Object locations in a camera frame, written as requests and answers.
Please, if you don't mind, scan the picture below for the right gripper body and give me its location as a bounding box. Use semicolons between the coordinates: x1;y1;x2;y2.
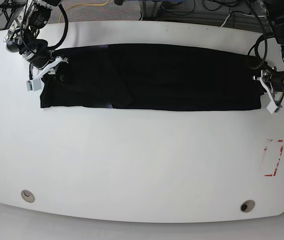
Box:
23;51;69;80

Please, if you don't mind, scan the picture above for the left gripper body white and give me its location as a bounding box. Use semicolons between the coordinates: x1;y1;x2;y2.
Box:
253;68;284;107

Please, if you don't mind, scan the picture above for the black T-shirt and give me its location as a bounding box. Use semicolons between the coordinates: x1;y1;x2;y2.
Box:
40;44;263;112

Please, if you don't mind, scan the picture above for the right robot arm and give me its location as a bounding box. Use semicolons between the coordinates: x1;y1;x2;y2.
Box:
4;0;71;84

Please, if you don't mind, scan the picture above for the red tape rectangle marking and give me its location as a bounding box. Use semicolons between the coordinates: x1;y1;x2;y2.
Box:
260;139;284;177

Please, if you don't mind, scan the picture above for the black tripod stand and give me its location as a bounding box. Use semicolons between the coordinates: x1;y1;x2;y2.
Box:
0;0;27;30

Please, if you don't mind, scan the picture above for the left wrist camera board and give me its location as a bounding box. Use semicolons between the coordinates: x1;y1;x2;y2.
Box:
266;101;281;114

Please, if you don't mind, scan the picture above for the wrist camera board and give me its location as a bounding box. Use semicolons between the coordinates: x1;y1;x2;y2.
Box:
266;101;281;114
26;79;42;92

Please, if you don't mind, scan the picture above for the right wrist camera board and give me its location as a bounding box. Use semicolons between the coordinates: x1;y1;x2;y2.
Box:
26;79;42;92

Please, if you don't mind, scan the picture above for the white cable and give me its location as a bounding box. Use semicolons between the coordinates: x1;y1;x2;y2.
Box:
220;12;265;28

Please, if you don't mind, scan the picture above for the yellow cable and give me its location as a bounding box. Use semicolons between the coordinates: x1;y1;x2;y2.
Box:
59;0;110;24

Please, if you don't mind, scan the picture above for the aluminium frame post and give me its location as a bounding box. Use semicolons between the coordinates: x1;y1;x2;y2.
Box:
138;0;162;21

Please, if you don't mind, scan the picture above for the left table cable grommet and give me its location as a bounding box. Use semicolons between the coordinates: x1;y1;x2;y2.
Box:
21;190;35;203

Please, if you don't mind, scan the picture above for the table cable grommet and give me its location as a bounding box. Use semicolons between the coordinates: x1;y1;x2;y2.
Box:
240;200;255;213
21;190;35;203

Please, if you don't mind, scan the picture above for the right table cable grommet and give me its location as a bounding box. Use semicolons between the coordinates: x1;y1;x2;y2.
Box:
240;200;255;213

